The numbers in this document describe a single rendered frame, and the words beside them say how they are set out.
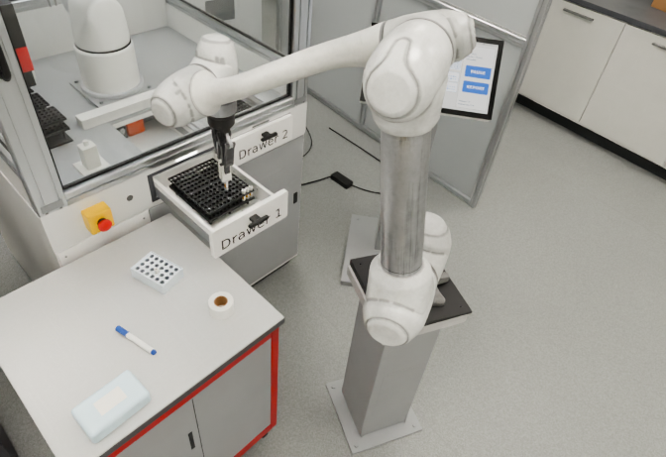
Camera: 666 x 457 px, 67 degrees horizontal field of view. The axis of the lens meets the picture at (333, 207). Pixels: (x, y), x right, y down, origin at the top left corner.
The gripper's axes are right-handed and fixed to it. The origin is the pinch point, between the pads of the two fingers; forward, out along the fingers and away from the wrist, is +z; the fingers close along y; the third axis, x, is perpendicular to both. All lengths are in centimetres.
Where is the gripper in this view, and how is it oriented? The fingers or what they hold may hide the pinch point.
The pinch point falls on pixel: (224, 170)
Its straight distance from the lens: 155.8
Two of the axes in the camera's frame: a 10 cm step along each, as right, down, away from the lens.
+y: -5.3, -6.0, 6.0
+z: -0.9, 7.4, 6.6
